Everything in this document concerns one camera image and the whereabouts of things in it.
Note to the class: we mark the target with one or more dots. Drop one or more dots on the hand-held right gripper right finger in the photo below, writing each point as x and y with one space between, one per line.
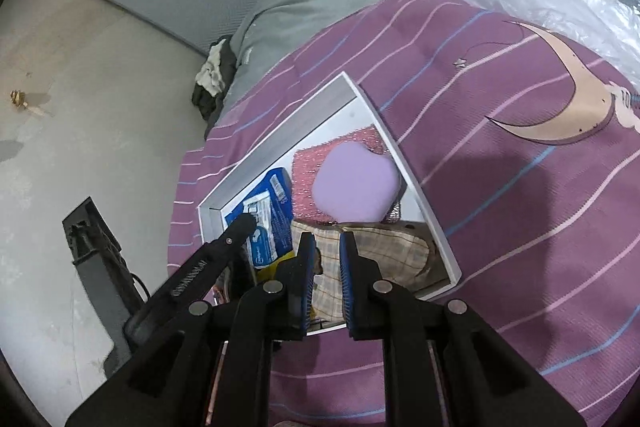
347 277

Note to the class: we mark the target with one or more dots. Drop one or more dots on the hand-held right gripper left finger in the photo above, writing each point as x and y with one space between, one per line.
306 277

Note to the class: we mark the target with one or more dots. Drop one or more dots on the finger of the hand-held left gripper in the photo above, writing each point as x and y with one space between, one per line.
237 229

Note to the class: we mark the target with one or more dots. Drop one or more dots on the blue tissue packet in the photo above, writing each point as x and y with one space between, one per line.
275 207

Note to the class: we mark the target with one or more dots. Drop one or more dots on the beige plaid bear slipper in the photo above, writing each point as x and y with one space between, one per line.
390 252

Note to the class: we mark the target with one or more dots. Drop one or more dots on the pink sparkly cloth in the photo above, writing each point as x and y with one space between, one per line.
305 187

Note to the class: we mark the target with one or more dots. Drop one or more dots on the lilac heart-shaped sponge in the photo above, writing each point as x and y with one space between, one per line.
355 182

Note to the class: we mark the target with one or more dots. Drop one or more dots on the white cardboard box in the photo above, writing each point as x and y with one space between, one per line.
350 107

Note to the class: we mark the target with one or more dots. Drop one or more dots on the yellow printed packet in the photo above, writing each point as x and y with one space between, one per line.
264 272

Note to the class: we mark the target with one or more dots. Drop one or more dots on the purple striped bed sheet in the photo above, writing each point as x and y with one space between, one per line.
500 232

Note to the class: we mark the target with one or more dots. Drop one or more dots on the pile of dark clothes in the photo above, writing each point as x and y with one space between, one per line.
212 72

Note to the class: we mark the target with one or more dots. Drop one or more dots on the small brown floor object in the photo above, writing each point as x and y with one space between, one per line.
19 97

